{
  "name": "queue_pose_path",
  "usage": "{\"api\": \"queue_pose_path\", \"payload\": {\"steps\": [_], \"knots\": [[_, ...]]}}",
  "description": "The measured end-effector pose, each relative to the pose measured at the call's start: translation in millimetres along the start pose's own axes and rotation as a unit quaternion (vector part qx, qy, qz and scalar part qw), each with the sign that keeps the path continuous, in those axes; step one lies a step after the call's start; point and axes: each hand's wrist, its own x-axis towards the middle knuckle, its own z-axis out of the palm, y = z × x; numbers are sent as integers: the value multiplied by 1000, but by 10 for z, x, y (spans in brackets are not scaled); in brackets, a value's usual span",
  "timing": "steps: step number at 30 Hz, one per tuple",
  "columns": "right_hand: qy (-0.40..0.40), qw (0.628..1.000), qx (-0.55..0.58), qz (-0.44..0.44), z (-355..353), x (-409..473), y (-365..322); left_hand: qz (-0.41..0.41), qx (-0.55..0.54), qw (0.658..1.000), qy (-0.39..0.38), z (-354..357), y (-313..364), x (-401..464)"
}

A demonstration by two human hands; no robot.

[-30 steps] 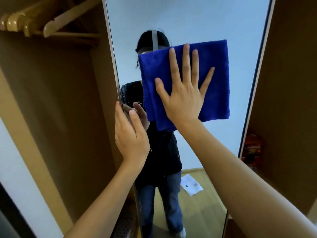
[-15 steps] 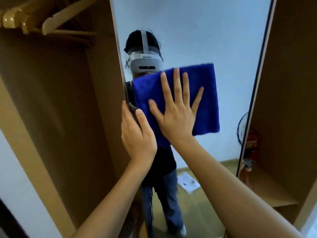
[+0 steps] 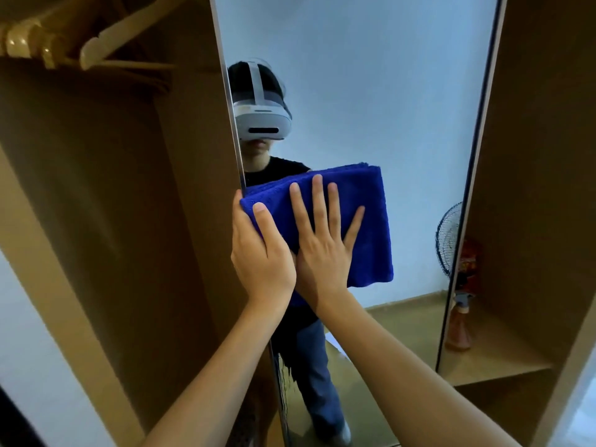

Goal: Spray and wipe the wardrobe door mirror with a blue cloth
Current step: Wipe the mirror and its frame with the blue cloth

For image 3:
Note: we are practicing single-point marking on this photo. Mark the person's left hand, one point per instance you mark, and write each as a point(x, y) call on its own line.
point(260, 265)

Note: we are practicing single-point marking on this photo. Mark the person's right hand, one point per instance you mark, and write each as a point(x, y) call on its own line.
point(321, 260)

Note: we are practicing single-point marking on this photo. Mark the blue cloth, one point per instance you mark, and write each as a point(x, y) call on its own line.
point(368, 218)

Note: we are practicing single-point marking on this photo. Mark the orange spray bottle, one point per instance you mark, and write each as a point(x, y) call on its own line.
point(458, 325)

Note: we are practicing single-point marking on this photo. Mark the tall framed mirror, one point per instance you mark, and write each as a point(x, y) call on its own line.
point(372, 88)

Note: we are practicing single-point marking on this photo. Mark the person's left forearm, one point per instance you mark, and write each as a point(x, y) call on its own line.
point(219, 381)

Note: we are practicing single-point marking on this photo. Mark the person's right forearm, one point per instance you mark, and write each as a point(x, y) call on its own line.
point(409, 386)

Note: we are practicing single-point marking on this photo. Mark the wooden wardrobe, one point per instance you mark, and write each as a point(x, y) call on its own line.
point(116, 204)

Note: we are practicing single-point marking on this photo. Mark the wooden clothes hanger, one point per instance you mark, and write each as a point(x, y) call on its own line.
point(18, 41)
point(121, 32)
point(49, 53)

